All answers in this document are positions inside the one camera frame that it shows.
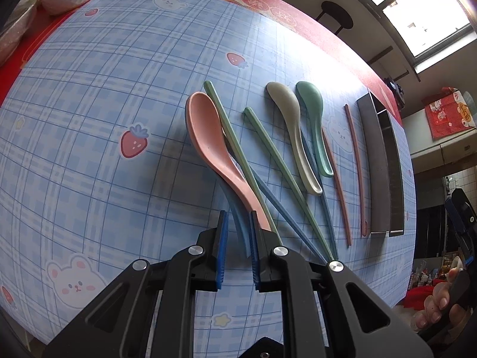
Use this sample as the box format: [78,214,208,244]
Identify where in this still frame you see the blue spoon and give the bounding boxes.
[218,176,251,258]

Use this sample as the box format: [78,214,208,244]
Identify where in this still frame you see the blue chopstick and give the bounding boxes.
[252,170,327,264]
[299,129,340,261]

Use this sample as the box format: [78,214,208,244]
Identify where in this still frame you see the pink chopstick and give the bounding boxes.
[343,103,371,238]
[322,129,352,247]

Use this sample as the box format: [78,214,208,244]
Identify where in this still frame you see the pink spoon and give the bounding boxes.
[185,92,272,231]

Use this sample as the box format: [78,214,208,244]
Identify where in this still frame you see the green chopstick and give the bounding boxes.
[244,107,334,261]
[204,80,283,245]

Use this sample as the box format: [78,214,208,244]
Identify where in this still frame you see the beige spoon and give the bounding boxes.
[266,82,323,196]

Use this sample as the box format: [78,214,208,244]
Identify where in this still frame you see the green spoon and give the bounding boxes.
[296,81,334,177]

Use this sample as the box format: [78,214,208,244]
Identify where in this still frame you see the person's right hand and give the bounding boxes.
[411,267,467,331]

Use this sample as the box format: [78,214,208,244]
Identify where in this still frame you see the blue plaid table mat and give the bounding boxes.
[0,0,418,345]

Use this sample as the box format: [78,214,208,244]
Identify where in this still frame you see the stainless steel utensil tray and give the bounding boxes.
[357,93,404,237]

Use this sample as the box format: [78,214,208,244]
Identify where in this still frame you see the white refrigerator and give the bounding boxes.
[403,116,476,175]

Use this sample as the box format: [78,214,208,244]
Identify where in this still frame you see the black electric pressure cooker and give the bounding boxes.
[384,78,405,111]

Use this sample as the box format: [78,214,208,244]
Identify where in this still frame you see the red hanging cloth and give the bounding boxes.
[424,87,476,140]

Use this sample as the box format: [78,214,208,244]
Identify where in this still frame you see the black round stool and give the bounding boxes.
[315,1,354,36]

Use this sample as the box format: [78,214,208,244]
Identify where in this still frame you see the red patterned tablecloth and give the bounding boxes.
[0,0,405,128]

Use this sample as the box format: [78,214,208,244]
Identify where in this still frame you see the black framed window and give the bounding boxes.
[358,0,476,79]

